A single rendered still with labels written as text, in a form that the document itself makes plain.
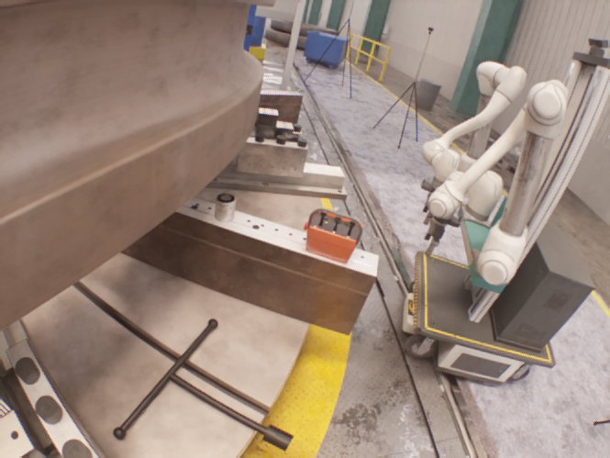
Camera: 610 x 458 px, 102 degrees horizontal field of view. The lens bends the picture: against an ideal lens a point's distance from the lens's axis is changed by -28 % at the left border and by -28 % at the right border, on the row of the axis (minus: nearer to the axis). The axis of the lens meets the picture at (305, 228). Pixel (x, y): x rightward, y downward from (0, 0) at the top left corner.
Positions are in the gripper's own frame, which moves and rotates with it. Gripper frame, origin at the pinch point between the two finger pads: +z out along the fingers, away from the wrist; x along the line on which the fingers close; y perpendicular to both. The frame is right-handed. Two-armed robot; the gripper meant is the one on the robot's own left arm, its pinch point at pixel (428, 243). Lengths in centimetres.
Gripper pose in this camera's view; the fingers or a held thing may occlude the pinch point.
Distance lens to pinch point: 165.3
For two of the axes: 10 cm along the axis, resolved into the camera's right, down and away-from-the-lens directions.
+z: -2.0, 7.9, 5.7
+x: -2.6, 5.2, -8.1
